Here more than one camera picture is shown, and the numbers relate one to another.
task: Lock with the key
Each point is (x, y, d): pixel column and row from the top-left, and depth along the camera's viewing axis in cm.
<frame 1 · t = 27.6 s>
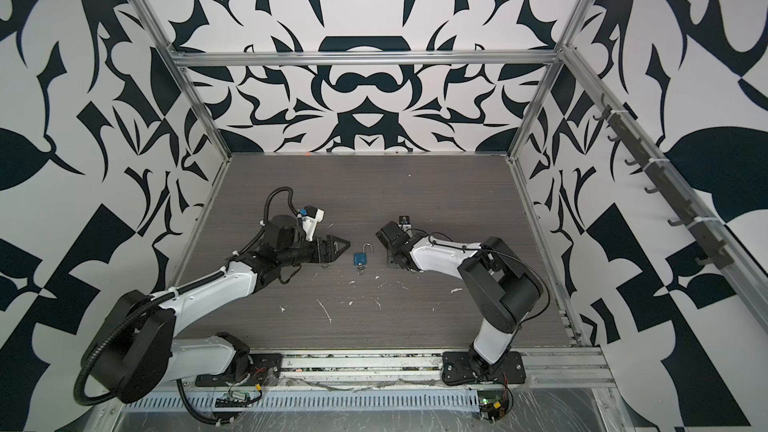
left hand: (341, 239, 83), fingers open
right hand: (399, 254, 93), fingers open
blue padlock middle: (361, 257, 95), on the table

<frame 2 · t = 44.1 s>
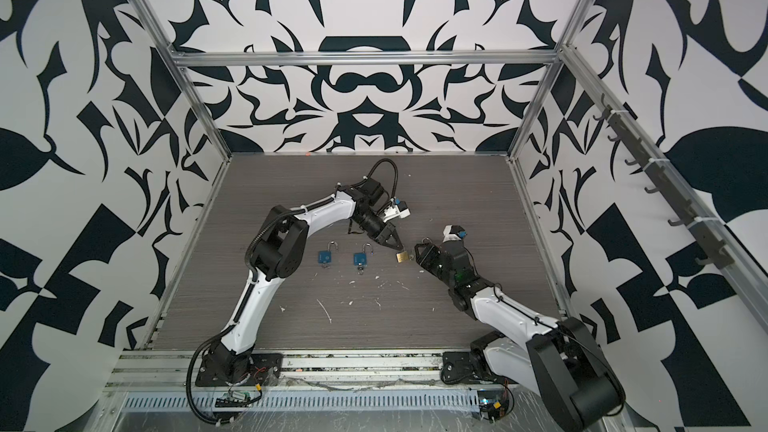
left hand: (402, 245, 91), fingers closed
right hand: (417, 247, 87), fingers open
brass padlock: (402, 256, 94), point 3 cm above the table
blue padlock near left: (326, 257, 94), point 2 cm above the table
the other named things where they were.

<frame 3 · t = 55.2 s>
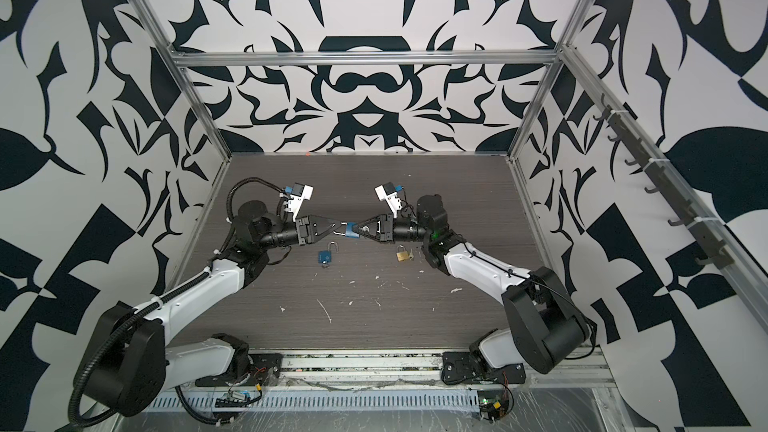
left hand: (341, 220, 72), fingers closed
right hand: (356, 232, 71), fingers closed
blue padlock middle: (349, 232, 73), point 25 cm above the table
the other named things where they were.

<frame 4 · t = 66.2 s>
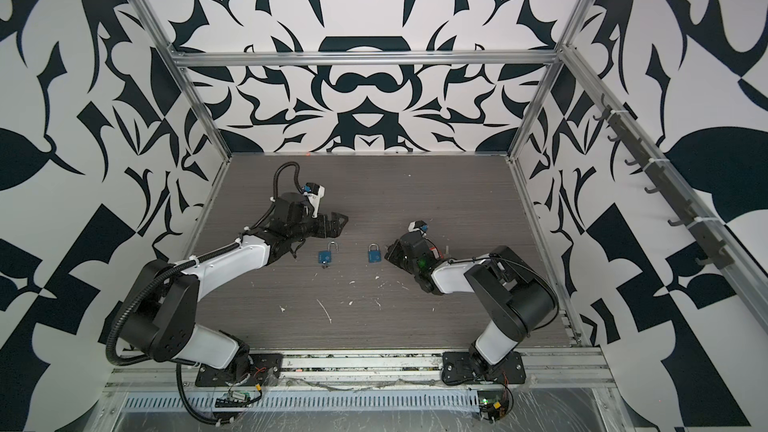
left hand: (336, 211, 88), fingers open
right hand: (385, 246, 92), fingers closed
blue padlock middle: (374, 256, 95), on the table
